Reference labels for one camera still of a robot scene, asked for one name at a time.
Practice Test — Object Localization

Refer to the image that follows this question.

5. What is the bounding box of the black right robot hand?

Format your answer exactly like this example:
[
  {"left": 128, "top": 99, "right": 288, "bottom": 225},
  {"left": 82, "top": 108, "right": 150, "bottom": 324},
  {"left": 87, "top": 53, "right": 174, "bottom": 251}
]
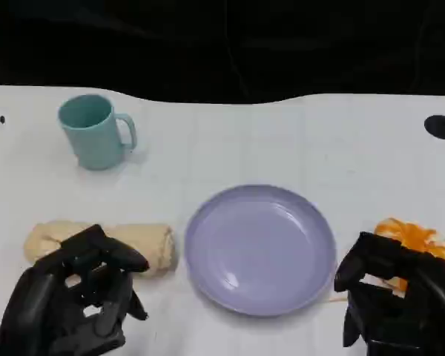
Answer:
[{"left": 333, "top": 231, "right": 445, "bottom": 356}]

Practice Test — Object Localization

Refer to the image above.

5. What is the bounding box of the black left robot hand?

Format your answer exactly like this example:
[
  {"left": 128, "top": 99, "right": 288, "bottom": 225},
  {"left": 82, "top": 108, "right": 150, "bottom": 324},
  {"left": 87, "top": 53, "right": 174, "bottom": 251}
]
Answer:
[{"left": 0, "top": 224, "right": 150, "bottom": 356}]

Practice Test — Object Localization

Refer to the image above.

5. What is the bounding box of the beige towel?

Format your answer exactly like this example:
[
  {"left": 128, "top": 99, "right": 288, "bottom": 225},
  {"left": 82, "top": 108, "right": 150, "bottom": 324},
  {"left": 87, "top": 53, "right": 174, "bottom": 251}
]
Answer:
[{"left": 24, "top": 220, "right": 179, "bottom": 289}]

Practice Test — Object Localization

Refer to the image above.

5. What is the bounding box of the orange and white bread roll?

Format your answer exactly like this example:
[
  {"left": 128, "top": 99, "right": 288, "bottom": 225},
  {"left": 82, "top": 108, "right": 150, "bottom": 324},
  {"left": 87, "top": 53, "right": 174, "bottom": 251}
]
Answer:
[{"left": 373, "top": 217, "right": 445, "bottom": 294}]

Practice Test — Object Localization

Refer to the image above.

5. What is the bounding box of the lilac plate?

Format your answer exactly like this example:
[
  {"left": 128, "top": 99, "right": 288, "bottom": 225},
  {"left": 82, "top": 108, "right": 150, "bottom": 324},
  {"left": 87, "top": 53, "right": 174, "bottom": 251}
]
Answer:
[{"left": 184, "top": 184, "right": 337, "bottom": 318}]

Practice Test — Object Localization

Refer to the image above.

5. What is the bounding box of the pale green mug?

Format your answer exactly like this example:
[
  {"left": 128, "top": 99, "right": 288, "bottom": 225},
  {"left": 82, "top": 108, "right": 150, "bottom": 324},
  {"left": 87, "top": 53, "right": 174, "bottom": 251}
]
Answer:
[{"left": 57, "top": 93, "right": 138, "bottom": 171}]

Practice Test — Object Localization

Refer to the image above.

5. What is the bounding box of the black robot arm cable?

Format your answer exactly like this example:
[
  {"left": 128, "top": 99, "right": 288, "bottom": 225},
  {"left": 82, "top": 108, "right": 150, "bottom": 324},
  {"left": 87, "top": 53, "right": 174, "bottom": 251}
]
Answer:
[{"left": 411, "top": 254, "right": 445, "bottom": 329}]

